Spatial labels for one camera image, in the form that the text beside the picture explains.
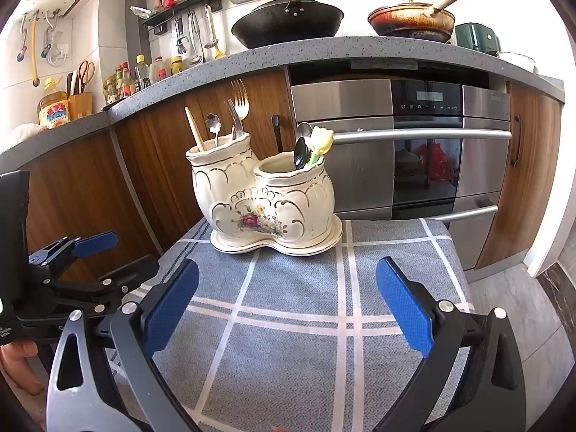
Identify wooden base cabinet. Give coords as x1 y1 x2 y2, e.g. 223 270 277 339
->
0 130 163 280
114 67 293 253
474 82 563 271

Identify gold fork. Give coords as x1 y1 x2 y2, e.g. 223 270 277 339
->
230 78 250 122

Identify white bowl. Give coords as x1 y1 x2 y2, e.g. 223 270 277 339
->
497 51 536 73

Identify grey speckled countertop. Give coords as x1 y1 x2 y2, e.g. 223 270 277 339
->
0 36 565 163

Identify yellow hose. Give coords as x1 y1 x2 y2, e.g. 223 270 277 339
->
29 13 41 88

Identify silver flower spoon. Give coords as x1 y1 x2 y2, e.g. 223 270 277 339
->
206 113 223 147

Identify white floral ceramic utensil holder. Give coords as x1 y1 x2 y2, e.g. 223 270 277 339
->
186 134 336 244

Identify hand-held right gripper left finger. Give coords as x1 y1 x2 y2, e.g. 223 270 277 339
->
45 258 201 432

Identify silver hanging ladle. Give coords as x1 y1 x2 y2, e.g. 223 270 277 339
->
188 11 204 64

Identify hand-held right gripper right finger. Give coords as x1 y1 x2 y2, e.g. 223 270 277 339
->
373 256 529 432

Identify yellow cooking oil bottle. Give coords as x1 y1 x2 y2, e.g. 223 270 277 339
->
37 76 70 127

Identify silver hanging slotted spoon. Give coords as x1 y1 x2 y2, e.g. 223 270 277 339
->
203 5 219 49

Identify red handled scissors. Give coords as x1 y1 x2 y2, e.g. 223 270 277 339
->
77 60 96 93

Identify stainless steel drawer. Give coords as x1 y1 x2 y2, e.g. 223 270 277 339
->
443 191 502 271

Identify row of condiment bottles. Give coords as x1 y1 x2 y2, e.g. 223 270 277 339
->
103 54 185 104

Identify black wok with wooden handle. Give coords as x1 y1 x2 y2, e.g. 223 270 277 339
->
231 0 345 49

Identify wooden chopstick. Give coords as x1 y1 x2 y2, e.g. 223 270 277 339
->
187 108 208 151
184 107 204 151

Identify green yellow tulip spoon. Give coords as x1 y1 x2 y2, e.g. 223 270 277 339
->
306 126 334 167

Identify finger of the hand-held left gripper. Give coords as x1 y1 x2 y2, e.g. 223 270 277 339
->
54 254 160 319
29 231 118 280

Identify person's left hand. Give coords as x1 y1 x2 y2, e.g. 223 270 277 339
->
0 339 46 394

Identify black wall shelf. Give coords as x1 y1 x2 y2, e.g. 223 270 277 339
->
141 0 224 34

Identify black cabinet handle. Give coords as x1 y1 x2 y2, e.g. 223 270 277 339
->
271 114 284 154
510 114 523 167

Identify blue-grey checked tablecloth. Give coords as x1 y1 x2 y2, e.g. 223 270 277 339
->
110 216 475 432

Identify stainless steel built-in oven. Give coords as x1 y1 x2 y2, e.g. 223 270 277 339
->
290 78 514 219

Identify white cloth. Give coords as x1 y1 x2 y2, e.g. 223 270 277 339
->
6 122 48 147

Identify black spoon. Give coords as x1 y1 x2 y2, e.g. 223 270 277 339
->
293 137 310 171

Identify wooden knife block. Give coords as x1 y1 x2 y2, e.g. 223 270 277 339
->
67 69 95 121

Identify brown frying pan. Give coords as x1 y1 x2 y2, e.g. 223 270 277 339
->
368 0 474 43

